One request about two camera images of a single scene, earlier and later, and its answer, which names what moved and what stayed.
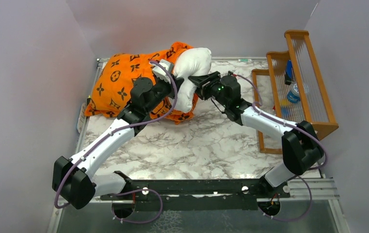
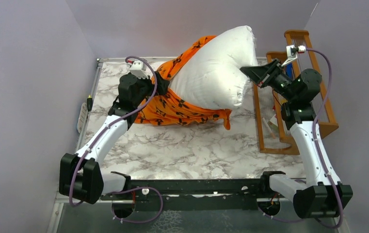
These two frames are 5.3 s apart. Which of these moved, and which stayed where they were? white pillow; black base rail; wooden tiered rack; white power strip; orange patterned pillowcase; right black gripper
Moved: orange patterned pillowcase; white pillow; right black gripper
Stayed: white power strip; black base rail; wooden tiered rack
